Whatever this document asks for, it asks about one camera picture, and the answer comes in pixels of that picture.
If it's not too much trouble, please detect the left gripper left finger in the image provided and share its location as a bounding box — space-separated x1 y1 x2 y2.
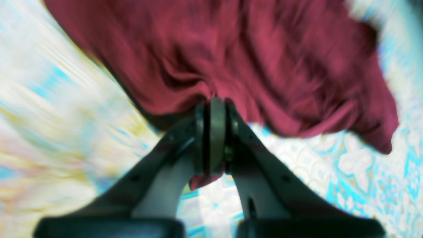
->
33 103 207 238

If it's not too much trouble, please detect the dark red t-shirt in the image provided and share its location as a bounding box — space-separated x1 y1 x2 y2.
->
43 0 400 191

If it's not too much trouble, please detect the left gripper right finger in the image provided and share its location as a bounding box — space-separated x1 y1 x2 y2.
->
225 99 386 238

